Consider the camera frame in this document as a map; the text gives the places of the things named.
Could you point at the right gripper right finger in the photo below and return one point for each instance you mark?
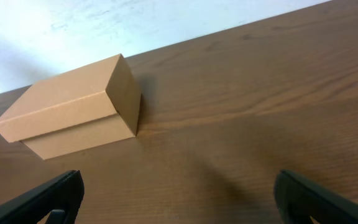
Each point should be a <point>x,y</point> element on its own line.
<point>300,200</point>

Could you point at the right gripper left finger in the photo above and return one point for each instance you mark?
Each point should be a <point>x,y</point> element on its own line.
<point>58,199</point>

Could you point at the cardboard box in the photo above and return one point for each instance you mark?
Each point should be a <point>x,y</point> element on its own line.
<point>86,107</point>

